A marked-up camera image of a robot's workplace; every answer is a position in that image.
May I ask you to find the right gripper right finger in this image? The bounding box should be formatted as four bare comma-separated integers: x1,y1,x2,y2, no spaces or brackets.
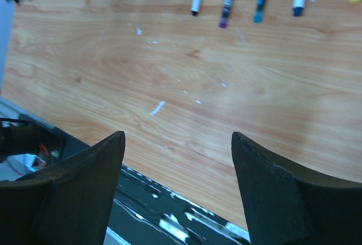
231,132,361,244

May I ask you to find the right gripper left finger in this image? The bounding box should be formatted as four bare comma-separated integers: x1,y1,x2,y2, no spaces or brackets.
1,131,126,244

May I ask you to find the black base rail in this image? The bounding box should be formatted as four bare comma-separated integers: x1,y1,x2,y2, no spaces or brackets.
0,114,251,245

